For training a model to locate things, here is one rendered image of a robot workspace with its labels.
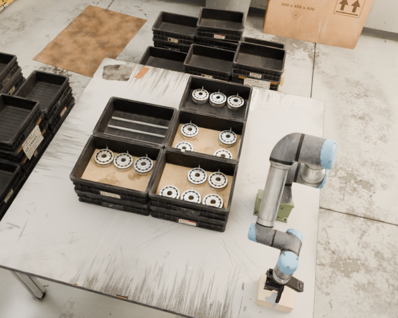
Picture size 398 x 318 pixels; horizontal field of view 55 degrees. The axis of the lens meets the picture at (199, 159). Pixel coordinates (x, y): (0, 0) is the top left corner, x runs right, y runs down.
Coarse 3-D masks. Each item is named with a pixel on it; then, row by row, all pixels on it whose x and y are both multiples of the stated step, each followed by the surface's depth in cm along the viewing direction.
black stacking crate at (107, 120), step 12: (108, 108) 217; (120, 108) 226; (132, 108) 223; (144, 108) 221; (156, 108) 219; (108, 120) 221; (132, 120) 224; (144, 120) 224; (156, 120) 225; (168, 120) 225; (108, 132) 217; (120, 132) 217; (132, 132) 218; (156, 132) 219
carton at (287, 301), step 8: (264, 280) 174; (288, 288) 173; (256, 296) 175; (264, 296) 170; (288, 296) 170; (256, 304) 175; (264, 304) 172; (272, 304) 170; (280, 304) 168; (288, 304) 168; (288, 312) 173
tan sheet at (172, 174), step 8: (168, 168) 203; (176, 168) 204; (184, 168) 204; (168, 176) 200; (176, 176) 201; (184, 176) 201; (208, 176) 202; (160, 184) 197; (168, 184) 197; (176, 184) 198; (184, 184) 198; (200, 192) 195; (208, 192) 195; (224, 192) 196; (224, 200) 193; (224, 208) 190
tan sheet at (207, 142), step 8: (200, 128) 222; (176, 136) 218; (200, 136) 218; (208, 136) 219; (216, 136) 219; (240, 136) 220; (192, 144) 214; (200, 144) 215; (208, 144) 215; (216, 144) 215; (200, 152) 211; (208, 152) 212; (232, 152) 212
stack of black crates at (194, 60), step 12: (192, 48) 328; (204, 48) 328; (216, 48) 326; (192, 60) 331; (204, 60) 332; (216, 60) 333; (228, 60) 332; (192, 72) 316; (204, 72) 313; (216, 72) 309; (228, 72) 307
